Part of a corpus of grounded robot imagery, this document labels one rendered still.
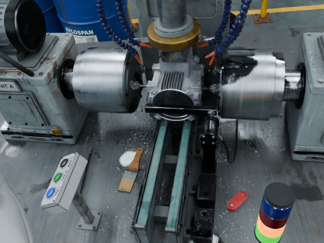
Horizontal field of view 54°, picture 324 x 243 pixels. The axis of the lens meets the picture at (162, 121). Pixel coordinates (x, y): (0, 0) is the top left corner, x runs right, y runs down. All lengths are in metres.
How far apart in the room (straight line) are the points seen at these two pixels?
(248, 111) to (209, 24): 0.39
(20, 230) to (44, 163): 1.20
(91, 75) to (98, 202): 0.45
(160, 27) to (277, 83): 0.41
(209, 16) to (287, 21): 2.38
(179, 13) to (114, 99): 0.37
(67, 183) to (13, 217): 0.75
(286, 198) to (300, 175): 0.56
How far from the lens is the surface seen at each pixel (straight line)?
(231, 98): 1.07
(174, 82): 1.09
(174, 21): 1.05
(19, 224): 0.20
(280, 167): 1.26
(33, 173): 1.39
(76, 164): 0.98
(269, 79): 1.07
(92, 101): 1.19
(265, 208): 0.72
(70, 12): 2.65
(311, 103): 1.09
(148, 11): 1.31
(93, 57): 1.19
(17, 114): 1.38
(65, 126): 1.34
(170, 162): 1.19
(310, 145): 1.24
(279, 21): 3.62
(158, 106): 1.13
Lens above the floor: 1.81
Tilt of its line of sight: 47 degrees down
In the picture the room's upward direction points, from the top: 9 degrees counter-clockwise
